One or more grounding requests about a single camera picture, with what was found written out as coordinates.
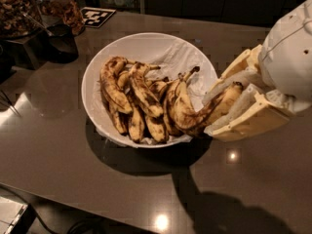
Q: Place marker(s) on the dark stand block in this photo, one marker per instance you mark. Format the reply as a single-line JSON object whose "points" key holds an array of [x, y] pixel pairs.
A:
{"points": [[28, 51]]}

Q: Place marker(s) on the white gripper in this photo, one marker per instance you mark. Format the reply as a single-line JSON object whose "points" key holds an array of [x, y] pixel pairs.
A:
{"points": [[289, 60]]}

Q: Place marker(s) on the black scoop cup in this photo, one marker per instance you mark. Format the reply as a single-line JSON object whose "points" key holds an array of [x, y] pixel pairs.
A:
{"points": [[59, 43]]}

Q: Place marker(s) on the white box lower left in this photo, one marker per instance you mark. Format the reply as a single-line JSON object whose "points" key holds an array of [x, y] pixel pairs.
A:
{"points": [[12, 215]]}

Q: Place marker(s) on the white bowl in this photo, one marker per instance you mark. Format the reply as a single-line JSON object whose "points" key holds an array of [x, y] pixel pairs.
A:
{"points": [[142, 40]]}

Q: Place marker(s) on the spotted banana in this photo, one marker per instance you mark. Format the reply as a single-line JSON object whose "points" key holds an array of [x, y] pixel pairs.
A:
{"points": [[169, 101], [156, 129], [146, 99], [136, 125], [116, 117], [192, 122], [108, 77]]}

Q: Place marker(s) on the black white marker tag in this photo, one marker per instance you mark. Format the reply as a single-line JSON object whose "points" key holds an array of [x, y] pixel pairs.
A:
{"points": [[96, 17]]}

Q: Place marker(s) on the glass jar of snacks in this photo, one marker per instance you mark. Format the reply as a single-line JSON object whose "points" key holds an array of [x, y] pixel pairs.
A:
{"points": [[65, 11]]}

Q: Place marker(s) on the glass jar of nuts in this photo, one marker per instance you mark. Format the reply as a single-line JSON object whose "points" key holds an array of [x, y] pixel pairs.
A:
{"points": [[15, 17]]}

